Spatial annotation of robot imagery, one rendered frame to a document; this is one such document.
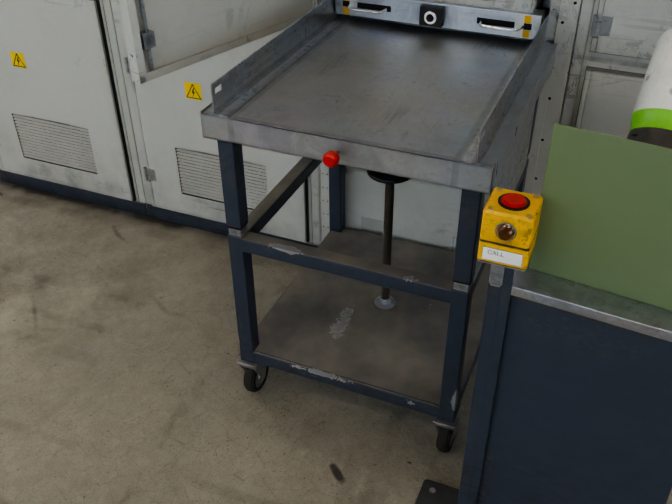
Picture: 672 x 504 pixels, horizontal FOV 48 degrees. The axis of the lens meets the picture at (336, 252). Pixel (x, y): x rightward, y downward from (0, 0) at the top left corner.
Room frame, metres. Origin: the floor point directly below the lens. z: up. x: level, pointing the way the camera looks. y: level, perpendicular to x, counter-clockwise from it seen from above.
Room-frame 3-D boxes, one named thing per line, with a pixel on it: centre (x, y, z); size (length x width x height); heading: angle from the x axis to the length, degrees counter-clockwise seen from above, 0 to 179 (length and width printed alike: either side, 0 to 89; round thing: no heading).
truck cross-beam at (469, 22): (1.94, -0.26, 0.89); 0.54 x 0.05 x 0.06; 67
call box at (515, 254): (1.01, -0.28, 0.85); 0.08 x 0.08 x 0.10; 67
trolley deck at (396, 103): (1.65, -0.14, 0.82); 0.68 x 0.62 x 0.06; 157
